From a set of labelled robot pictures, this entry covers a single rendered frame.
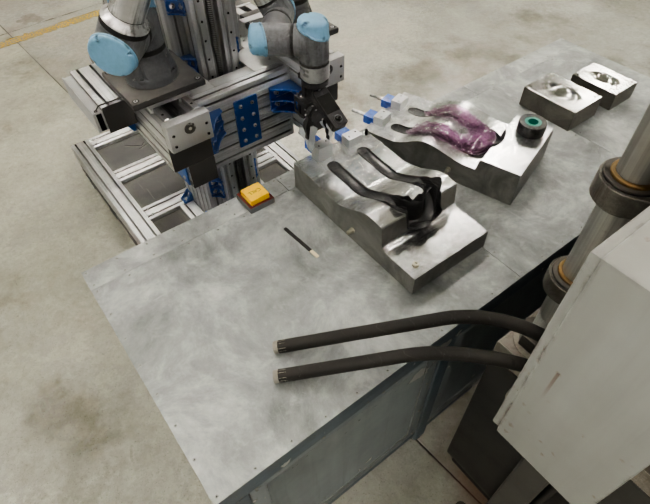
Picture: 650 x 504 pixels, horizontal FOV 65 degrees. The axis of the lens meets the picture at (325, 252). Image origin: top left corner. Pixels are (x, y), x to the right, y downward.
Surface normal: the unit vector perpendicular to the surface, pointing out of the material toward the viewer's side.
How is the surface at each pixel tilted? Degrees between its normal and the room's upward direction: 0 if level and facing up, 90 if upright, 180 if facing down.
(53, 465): 0
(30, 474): 0
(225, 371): 0
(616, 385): 90
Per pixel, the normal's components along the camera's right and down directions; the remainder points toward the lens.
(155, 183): -0.01, -0.65
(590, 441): -0.80, 0.47
